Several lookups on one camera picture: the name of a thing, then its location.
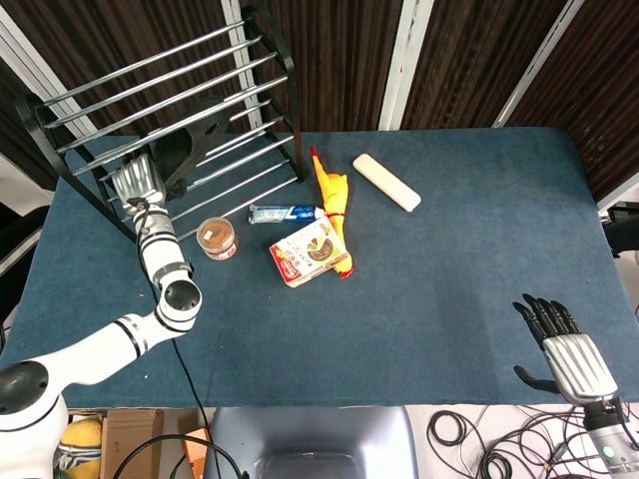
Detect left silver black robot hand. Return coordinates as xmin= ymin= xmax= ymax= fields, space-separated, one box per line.
xmin=110 ymin=152 xmax=189 ymax=219

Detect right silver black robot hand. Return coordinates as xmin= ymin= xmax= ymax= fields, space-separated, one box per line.
xmin=512 ymin=292 xmax=620 ymax=405

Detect black rubber slipper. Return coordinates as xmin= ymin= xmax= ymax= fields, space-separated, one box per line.
xmin=149 ymin=97 xmax=236 ymax=201

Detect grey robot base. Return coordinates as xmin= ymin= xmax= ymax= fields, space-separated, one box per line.
xmin=203 ymin=406 xmax=416 ymax=479

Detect black chrome shoe rack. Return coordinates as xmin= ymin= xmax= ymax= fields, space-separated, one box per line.
xmin=14 ymin=4 xmax=305 ymax=243

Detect clear snack jar red label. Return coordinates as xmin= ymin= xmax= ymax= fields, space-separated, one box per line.
xmin=196 ymin=217 xmax=240 ymax=261

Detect black chair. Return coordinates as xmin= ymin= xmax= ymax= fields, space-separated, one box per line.
xmin=0 ymin=204 xmax=51 ymax=345

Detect black equipment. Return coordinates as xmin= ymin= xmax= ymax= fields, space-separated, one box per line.
xmin=601 ymin=202 xmax=639 ymax=258

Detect blue white toothpaste tube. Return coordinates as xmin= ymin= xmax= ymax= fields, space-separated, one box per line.
xmin=248 ymin=203 xmax=326 ymax=227

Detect red white snack carton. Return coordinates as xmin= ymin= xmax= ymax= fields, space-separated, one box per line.
xmin=269 ymin=216 xmax=349 ymax=288

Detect blue felt table cover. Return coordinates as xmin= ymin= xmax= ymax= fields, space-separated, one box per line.
xmin=0 ymin=127 xmax=639 ymax=411

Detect yellow rubber chicken toy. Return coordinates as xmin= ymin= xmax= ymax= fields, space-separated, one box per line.
xmin=310 ymin=145 xmax=356 ymax=279

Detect cream rectangular bar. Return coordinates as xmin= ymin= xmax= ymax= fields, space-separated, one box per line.
xmin=352 ymin=153 xmax=422 ymax=215

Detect brown cardboard box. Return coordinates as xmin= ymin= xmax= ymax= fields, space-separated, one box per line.
xmin=67 ymin=407 xmax=166 ymax=479

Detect yellow round object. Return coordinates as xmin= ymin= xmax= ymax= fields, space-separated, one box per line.
xmin=59 ymin=417 xmax=105 ymax=479

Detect orange block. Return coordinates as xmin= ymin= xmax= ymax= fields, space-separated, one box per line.
xmin=182 ymin=426 xmax=212 ymax=475

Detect black floor cables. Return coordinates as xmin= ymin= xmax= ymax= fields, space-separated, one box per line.
xmin=428 ymin=401 xmax=639 ymax=479

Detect white partition post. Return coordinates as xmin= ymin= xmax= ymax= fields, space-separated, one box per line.
xmin=222 ymin=0 xmax=265 ymax=134
xmin=378 ymin=0 xmax=435 ymax=131
xmin=491 ymin=0 xmax=585 ymax=129

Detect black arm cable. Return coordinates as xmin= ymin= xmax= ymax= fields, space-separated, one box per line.
xmin=109 ymin=197 xmax=251 ymax=479

